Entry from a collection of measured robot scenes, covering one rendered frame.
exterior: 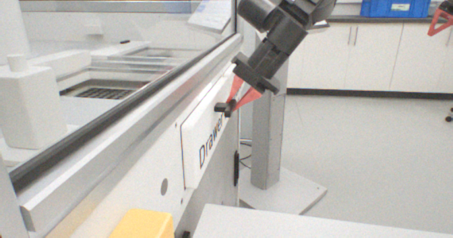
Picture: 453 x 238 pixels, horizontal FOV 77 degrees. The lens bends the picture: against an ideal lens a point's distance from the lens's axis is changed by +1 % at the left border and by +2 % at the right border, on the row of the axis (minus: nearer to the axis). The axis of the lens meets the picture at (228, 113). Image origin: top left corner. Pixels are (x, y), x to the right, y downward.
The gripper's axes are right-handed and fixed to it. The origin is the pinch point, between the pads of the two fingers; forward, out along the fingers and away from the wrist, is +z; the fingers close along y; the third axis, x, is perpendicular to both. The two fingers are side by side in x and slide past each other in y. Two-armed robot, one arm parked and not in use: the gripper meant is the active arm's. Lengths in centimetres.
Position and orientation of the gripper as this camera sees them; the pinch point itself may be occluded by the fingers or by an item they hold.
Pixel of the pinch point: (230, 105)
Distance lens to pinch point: 56.7
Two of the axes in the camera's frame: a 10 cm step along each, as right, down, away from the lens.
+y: -8.0, -5.9, -0.9
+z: -5.7, 7.2, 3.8
